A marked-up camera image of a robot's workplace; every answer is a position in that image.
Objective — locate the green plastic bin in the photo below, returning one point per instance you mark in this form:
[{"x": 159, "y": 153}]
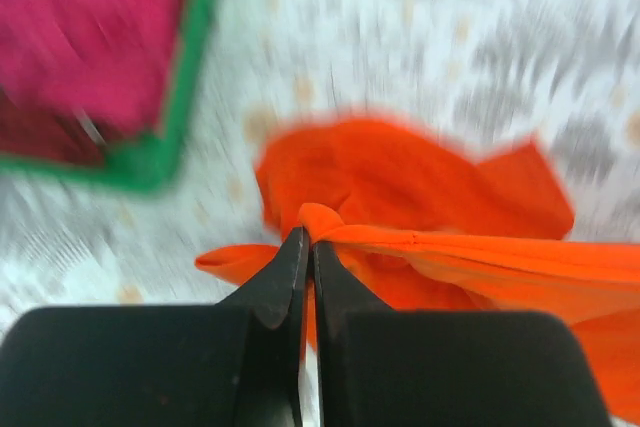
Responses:
[{"x": 150, "y": 161}]

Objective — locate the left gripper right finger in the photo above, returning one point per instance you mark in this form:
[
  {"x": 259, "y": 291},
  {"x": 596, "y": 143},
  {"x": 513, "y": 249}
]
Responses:
[{"x": 382, "y": 367}]

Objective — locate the orange t shirt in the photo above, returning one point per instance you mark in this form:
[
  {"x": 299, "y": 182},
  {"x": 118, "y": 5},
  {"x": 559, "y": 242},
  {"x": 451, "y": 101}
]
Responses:
[{"x": 424, "y": 227}]

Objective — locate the magenta t shirt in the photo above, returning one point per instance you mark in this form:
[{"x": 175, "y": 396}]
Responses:
[{"x": 105, "y": 59}]

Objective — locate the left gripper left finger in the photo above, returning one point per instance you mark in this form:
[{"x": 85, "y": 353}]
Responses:
[{"x": 232, "y": 363}]

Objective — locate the floral patterned table mat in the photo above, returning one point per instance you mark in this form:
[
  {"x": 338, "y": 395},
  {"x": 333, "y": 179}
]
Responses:
[{"x": 482, "y": 72}]

